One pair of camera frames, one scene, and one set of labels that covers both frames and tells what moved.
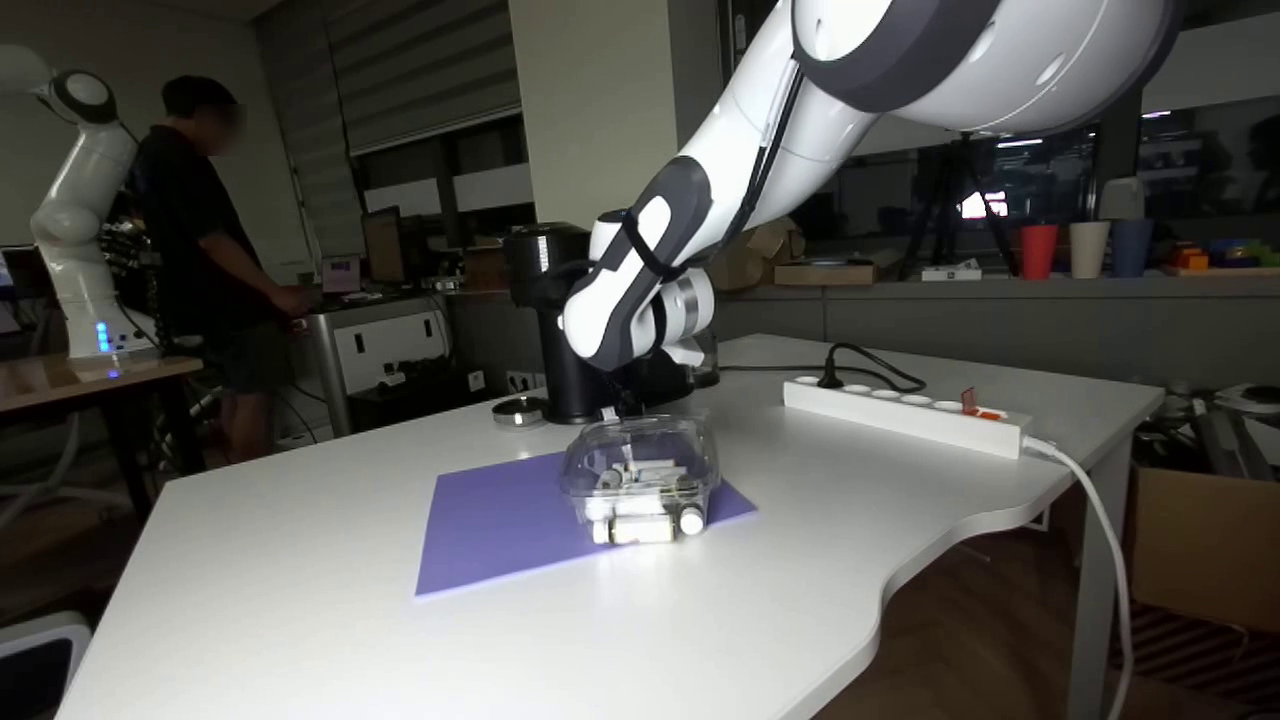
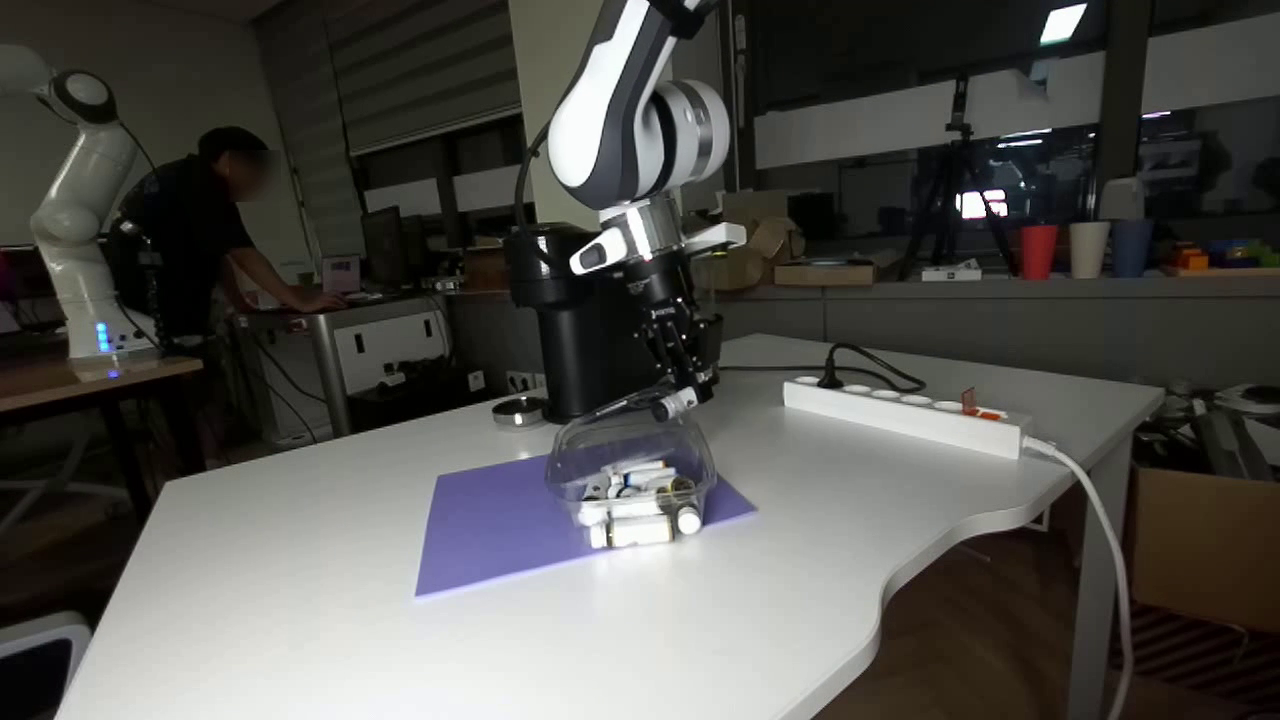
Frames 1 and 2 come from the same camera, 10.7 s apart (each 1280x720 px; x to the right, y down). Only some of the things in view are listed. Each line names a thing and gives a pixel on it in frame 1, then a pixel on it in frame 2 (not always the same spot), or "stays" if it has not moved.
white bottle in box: [616, 506] stays
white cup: [1088, 249] stays
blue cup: [1132, 249] stays
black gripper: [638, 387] -> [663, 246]
